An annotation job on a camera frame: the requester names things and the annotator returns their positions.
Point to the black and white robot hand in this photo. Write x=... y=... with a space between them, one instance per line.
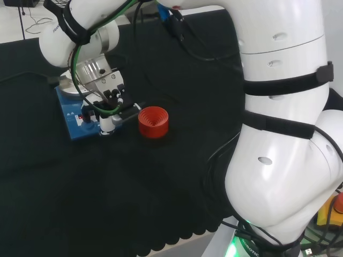
x=124 y=104

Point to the heater with blue base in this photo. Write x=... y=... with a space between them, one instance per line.
x=80 y=131

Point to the red ribbed plastic cup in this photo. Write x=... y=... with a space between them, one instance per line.
x=153 y=123

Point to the black bench cloth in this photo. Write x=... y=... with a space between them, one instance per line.
x=80 y=192

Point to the black box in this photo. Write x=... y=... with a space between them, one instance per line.
x=18 y=2

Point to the yellow stop button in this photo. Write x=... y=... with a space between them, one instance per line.
x=329 y=211

